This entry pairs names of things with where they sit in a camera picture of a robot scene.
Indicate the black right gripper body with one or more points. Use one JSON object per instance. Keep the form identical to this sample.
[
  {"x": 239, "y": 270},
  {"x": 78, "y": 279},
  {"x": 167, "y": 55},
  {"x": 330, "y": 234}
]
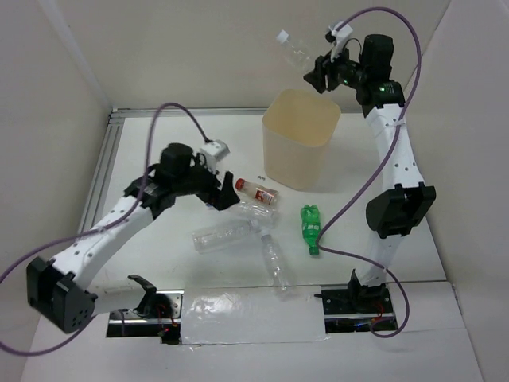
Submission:
[{"x": 341, "y": 70}]

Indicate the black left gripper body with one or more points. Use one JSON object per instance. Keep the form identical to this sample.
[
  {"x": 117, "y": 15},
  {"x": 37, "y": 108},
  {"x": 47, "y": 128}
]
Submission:
[{"x": 200, "y": 182}]

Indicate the clear bottle white cap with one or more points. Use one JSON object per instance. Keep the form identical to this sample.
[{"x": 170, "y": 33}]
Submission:
[{"x": 296, "y": 53}]

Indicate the clear bottle red label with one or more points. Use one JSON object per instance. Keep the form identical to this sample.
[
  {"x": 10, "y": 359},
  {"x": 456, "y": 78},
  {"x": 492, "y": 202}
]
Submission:
[{"x": 257, "y": 192}]

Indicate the crushed clear plastic bottle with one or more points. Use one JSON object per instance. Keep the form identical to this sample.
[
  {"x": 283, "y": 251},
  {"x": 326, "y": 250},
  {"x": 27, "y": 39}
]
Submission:
[{"x": 264, "y": 214}]

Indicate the long clear plastic bottle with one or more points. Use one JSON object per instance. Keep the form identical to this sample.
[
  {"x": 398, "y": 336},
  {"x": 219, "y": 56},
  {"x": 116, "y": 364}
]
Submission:
[{"x": 222, "y": 235}]

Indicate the green plastic bottle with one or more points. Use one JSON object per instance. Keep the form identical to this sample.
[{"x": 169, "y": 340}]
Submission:
[{"x": 311, "y": 227}]

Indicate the clear bottle blue-white cap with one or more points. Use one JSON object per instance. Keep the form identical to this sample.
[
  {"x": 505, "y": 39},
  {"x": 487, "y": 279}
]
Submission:
[{"x": 280, "y": 272}]

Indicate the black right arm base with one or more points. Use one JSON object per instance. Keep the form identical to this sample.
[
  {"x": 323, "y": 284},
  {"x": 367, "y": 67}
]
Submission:
[{"x": 355, "y": 308}]

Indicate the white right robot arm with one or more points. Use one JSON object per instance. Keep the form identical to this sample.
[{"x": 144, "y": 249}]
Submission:
[{"x": 405, "y": 198}]

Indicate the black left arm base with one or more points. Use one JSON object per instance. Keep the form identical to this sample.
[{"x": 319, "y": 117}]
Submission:
[{"x": 157, "y": 314}]

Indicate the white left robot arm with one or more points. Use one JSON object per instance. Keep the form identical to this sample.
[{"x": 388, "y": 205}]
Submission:
[{"x": 61, "y": 288}]

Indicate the beige plastic bin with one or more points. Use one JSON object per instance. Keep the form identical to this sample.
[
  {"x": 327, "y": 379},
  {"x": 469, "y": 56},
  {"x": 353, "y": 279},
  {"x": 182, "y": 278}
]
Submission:
[{"x": 296, "y": 131}]

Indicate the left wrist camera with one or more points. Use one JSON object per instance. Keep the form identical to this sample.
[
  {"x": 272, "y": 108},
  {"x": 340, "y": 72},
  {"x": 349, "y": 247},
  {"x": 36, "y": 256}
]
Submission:
[{"x": 215, "y": 151}]

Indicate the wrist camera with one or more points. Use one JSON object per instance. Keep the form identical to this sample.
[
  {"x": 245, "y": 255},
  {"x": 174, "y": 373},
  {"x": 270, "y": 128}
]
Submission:
[
  {"x": 215, "y": 151},
  {"x": 338, "y": 34}
]

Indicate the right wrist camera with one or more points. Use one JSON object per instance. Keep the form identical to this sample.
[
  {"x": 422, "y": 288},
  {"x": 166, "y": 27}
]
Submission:
[{"x": 338, "y": 34}]

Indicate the aluminium frame rail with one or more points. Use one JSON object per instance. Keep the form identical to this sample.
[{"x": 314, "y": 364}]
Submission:
[{"x": 100, "y": 181}]

